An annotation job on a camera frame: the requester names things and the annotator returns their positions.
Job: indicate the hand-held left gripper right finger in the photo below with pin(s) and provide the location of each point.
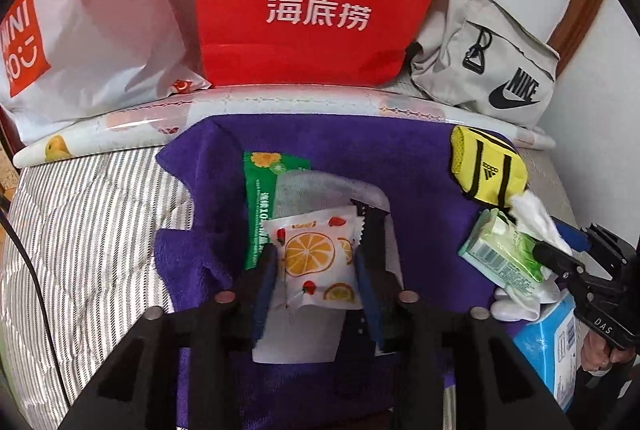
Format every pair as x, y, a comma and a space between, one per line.
367, 295

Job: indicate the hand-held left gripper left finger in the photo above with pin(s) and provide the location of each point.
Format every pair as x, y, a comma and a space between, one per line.
265, 290

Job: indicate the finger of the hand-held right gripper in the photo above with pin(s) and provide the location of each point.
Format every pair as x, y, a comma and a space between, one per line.
570, 235
555, 257

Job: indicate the white cloth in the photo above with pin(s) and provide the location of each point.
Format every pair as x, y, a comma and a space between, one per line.
535, 215

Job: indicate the orange slice print packet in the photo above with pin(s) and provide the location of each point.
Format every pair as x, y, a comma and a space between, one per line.
312, 255

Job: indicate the green tissue packet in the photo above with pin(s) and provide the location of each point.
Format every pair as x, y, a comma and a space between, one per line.
495, 250

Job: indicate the black sachet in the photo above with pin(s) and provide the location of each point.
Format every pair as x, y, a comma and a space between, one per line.
375, 230

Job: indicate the blue tissue pack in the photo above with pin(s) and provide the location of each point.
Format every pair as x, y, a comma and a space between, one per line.
545, 355

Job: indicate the green fruit print packet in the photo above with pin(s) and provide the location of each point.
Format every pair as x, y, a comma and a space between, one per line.
257, 190

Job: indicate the white packet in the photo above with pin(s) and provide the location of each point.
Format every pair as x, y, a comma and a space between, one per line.
315, 192

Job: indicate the yellow mesh pouch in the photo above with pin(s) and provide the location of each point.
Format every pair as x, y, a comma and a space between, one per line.
485, 165

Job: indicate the person's right hand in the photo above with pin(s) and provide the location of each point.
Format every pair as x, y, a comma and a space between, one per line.
597, 352

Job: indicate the purple towel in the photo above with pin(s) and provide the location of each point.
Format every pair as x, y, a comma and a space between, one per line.
425, 210

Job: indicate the striped mattress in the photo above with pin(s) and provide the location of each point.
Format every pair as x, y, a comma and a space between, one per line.
100, 220

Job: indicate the grey waist bag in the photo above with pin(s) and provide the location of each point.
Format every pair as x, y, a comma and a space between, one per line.
450, 60

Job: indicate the printed paper roll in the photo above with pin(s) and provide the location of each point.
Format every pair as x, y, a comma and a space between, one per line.
125, 125

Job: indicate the white plastic shopping bag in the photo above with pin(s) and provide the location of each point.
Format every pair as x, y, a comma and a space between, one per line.
90, 45

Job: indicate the wooden door frame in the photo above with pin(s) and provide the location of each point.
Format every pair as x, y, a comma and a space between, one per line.
580, 5

